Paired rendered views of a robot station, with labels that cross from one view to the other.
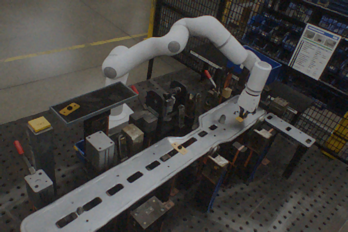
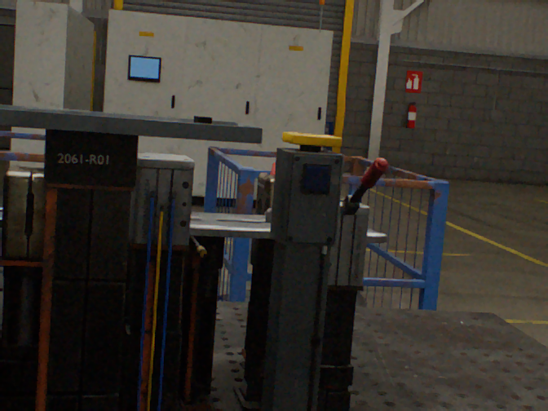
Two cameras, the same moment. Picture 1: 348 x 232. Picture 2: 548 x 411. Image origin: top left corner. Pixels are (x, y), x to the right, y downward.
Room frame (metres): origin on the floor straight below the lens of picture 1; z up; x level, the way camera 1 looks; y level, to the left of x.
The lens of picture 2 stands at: (1.65, 1.10, 1.20)
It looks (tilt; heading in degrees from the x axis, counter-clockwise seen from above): 7 degrees down; 219
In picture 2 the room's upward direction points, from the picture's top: 5 degrees clockwise
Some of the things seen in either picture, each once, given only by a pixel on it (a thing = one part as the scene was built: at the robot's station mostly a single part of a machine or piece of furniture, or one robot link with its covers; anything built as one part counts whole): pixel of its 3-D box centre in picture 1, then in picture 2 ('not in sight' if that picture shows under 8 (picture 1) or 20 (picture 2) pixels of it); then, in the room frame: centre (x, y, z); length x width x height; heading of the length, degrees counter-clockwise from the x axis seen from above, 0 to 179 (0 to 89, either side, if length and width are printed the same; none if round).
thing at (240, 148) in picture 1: (231, 165); not in sight; (1.13, -0.38, 0.84); 0.11 x 0.08 x 0.29; 53
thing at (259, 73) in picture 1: (259, 75); not in sight; (1.37, -0.40, 1.28); 0.09 x 0.08 x 0.13; 178
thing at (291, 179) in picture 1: (295, 160); not in sight; (1.28, -0.75, 0.84); 0.11 x 0.06 x 0.29; 53
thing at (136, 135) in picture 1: (129, 160); (27, 308); (0.99, 0.15, 0.89); 0.13 x 0.11 x 0.38; 53
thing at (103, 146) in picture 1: (99, 173); (152, 302); (0.86, 0.25, 0.90); 0.13 x 0.10 x 0.41; 53
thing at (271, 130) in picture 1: (259, 147); not in sight; (1.34, -0.55, 0.84); 0.11 x 0.10 x 0.28; 53
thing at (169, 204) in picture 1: (162, 178); not in sight; (0.96, -0.03, 0.84); 0.17 x 0.06 x 0.29; 53
